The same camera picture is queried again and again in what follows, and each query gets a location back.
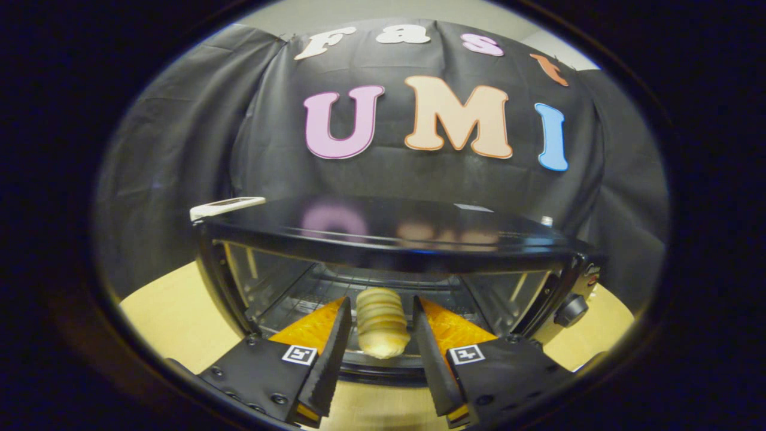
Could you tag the white toaster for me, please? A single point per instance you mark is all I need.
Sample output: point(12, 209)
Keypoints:
point(224, 205)

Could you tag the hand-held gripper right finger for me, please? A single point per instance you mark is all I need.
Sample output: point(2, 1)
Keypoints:
point(434, 365)

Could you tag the black toaster oven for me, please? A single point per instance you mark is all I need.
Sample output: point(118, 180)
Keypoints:
point(389, 236)

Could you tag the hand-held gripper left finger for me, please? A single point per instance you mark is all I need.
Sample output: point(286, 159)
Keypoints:
point(332, 365)

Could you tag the pale bread roll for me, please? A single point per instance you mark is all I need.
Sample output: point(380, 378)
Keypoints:
point(383, 326)

